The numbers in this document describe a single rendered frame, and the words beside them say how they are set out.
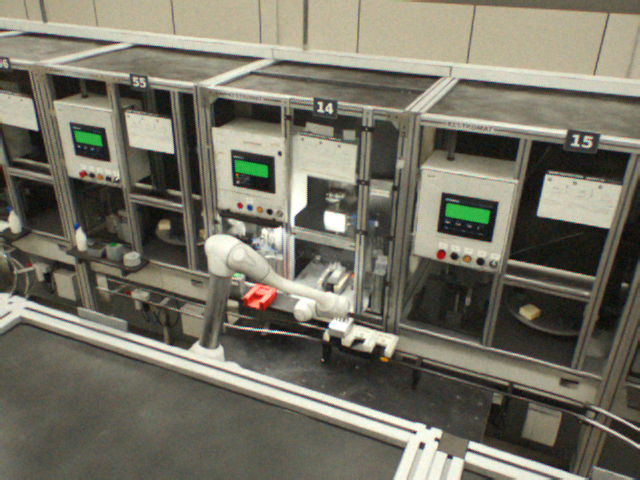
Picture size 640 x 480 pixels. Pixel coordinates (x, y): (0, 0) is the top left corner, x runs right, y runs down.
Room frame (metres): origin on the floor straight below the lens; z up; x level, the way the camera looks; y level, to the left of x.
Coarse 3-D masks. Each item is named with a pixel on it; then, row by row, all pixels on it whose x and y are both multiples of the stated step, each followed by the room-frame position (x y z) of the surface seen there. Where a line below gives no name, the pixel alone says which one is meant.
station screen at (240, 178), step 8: (240, 160) 2.87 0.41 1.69; (248, 160) 2.85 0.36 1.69; (256, 160) 2.83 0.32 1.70; (240, 176) 2.87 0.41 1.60; (248, 176) 2.85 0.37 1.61; (256, 176) 2.83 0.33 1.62; (264, 176) 2.82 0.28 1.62; (240, 184) 2.87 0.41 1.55; (248, 184) 2.85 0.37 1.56; (256, 184) 2.83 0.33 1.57; (264, 184) 2.82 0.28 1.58
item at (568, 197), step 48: (432, 144) 2.54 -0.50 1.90; (480, 144) 2.46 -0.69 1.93; (528, 192) 2.37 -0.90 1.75; (576, 192) 2.29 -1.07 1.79; (528, 240) 2.35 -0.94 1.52; (576, 240) 2.28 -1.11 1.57; (624, 240) 2.21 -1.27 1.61; (432, 288) 2.51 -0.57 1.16; (480, 288) 2.42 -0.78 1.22; (624, 288) 2.19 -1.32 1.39; (480, 336) 2.40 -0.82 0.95
